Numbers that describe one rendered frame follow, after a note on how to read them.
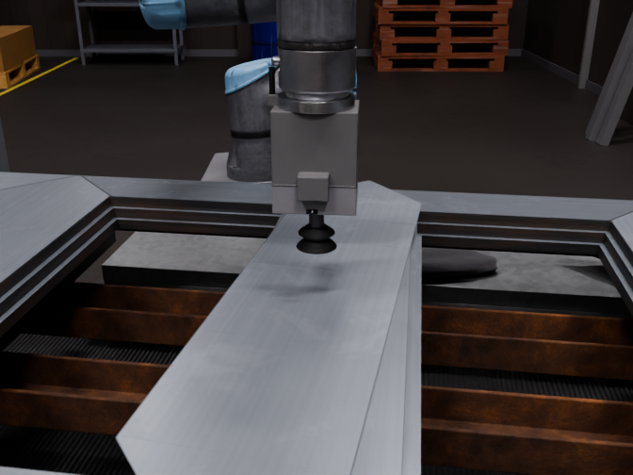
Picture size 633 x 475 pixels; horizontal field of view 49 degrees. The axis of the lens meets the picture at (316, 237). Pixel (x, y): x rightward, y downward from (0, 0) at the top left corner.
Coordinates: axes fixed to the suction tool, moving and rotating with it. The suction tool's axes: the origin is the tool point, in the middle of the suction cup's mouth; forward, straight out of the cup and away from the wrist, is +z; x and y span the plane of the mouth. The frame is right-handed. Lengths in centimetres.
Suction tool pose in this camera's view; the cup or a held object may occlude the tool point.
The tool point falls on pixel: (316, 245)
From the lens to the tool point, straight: 73.8
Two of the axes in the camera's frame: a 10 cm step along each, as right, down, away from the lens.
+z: 0.0, 9.2, 3.9
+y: 10.0, 0.3, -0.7
